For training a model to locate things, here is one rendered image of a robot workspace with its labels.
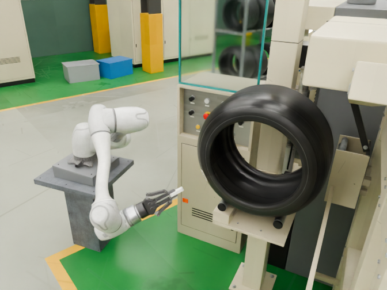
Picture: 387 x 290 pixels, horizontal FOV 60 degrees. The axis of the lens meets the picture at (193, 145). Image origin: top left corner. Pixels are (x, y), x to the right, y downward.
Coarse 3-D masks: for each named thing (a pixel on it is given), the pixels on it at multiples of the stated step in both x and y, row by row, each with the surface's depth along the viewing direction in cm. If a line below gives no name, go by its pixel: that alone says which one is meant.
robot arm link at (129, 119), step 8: (120, 112) 179; (128, 112) 180; (136, 112) 182; (144, 112) 185; (120, 120) 178; (128, 120) 179; (136, 120) 181; (144, 120) 184; (120, 128) 180; (128, 128) 181; (136, 128) 184; (144, 128) 188; (112, 136) 218; (120, 136) 210; (128, 136) 240; (112, 144) 230; (120, 144) 233
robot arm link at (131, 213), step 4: (124, 208) 159; (128, 208) 157; (132, 208) 156; (124, 212) 156; (128, 212) 156; (132, 212) 155; (136, 212) 157; (128, 216) 155; (132, 216) 155; (136, 216) 155; (140, 216) 157; (128, 220) 155; (132, 220) 155; (136, 220) 156; (140, 220) 157; (132, 224) 157
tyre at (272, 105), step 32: (256, 96) 140; (288, 96) 142; (224, 128) 179; (288, 128) 134; (320, 128) 138; (224, 160) 183; (320, 160) 135; (224, 192) 160; (256, 192) 178; (288, 192) 172
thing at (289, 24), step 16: (288, 0) 151; (304, 0) 148; (288, 16) 153; (304, 16) 155; (272, 32) 159; (288, 32) 156; (304, 32) 164; (272, 48) 162; (288, 48) 159; (272, 64) 165; (288, 64) 162; (272, 80) 168; (288, 80) 165; (272, 128) 178; (272, 144) 182; (272, 160) 186; (256, 240) 213; (256, 256) 219; (256, 272) 224; (256, 288) 230
